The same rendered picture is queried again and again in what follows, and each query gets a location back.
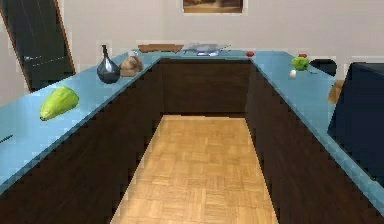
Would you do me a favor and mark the blue-topped dark kitchen counter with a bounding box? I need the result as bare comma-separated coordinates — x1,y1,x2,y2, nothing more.
0,49,384,224

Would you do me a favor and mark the brown wooden cutting board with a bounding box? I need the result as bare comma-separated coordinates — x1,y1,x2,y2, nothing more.
137,43,184,54

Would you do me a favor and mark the dark blue glass vase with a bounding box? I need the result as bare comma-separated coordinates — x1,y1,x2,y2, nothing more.
96,44,122,85

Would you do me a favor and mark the green lettuce head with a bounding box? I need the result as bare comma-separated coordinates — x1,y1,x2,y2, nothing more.
291,55,311,72

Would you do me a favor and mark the light green squash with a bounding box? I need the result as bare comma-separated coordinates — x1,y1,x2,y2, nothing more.
39,85,80,122

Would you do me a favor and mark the black pan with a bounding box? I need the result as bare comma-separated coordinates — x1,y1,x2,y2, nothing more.
309,58,338,77

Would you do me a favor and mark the dark room door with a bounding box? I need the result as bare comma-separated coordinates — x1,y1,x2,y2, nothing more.
0,0,76,93

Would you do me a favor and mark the dark blue box appliance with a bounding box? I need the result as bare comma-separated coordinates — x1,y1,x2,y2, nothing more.
326,61,384,190

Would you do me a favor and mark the framed brown wall picture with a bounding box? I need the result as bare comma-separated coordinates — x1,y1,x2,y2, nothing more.
182,0,245,15

